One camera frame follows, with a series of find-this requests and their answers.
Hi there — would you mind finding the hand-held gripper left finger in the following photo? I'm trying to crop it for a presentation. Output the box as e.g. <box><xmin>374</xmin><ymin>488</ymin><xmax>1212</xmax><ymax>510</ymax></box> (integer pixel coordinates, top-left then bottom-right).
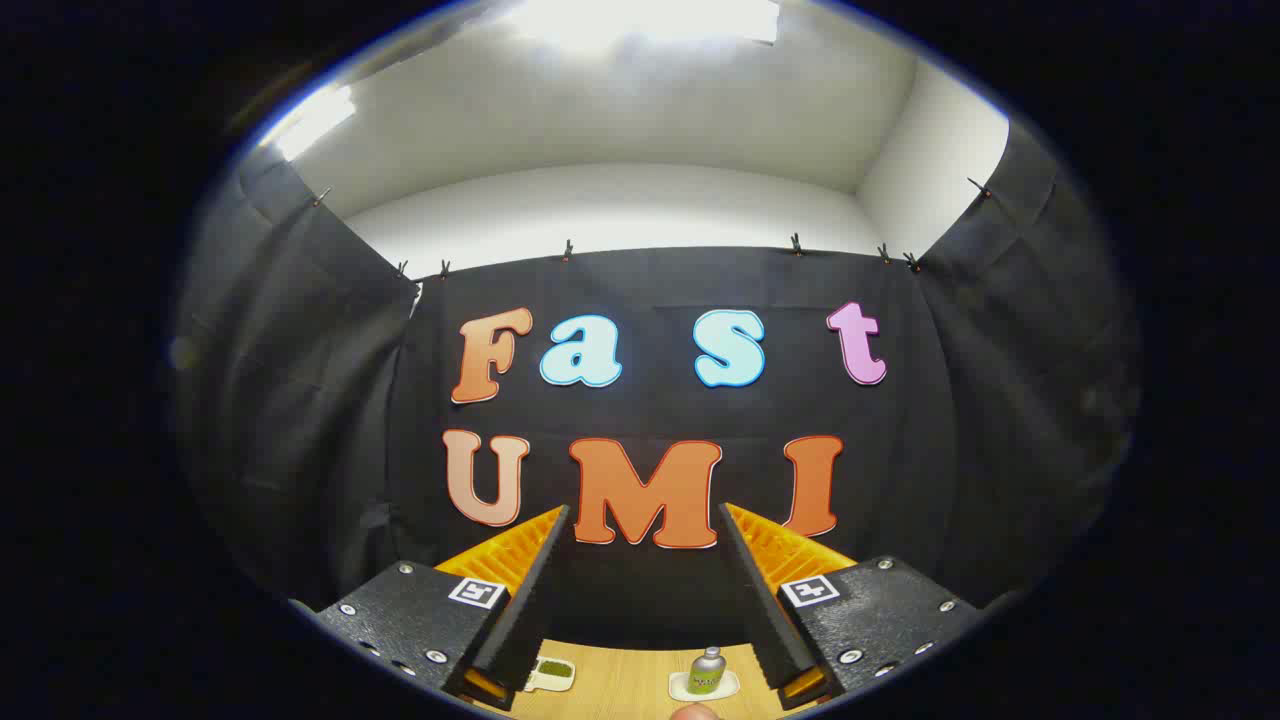
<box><xmin>290</xmin><ymin>505</ymin><xmax>573</xmax><ymax>713</ymax></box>

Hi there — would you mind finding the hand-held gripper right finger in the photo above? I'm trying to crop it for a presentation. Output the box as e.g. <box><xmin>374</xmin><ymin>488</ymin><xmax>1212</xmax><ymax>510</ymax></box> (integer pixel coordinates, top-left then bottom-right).
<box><xmin>718</xmin><ymin>502</ymin><xmax>1001</xmax><ymax>713</ymax></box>

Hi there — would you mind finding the white divided dish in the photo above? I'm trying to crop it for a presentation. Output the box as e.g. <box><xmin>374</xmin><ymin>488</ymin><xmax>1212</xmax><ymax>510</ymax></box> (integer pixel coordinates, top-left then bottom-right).
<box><xmin>525</xmin><ymin>657</ymin><xmax>577</xmax><ymax>693</ymax></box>

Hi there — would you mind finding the green label soda bottle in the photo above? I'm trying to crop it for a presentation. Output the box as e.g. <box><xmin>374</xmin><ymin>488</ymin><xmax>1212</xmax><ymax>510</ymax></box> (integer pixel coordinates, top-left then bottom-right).
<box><xmin>688</xmin><ymin>646</ymin><xmax>727</xmax><ymax>697</ymax></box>

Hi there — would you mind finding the white square coaster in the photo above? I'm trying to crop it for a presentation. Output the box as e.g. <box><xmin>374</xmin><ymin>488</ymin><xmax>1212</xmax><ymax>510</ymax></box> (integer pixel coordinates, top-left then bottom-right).
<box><xmin>668</xmin><ymin>668</ymin><xmax>741</xmax><ymax>702</ymax></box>

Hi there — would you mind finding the row of black clips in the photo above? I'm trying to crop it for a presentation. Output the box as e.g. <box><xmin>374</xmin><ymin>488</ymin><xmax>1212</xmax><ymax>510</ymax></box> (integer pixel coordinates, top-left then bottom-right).
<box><xmin>312</xmin><ymin>176</ymin><xmax>993</xmax><ymax>281</ymax></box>

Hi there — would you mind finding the ceiling light panel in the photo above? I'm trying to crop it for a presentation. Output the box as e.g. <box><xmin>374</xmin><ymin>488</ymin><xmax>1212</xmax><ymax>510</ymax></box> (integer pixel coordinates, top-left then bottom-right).
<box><xmin>500</xmin><ymin>0</ymin><xmax>781</xmax><ymax>51</ymax></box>
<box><xmin>270</xmin><ymin>85</ymin><xmax>358</xmax><ymax>161</ymax></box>

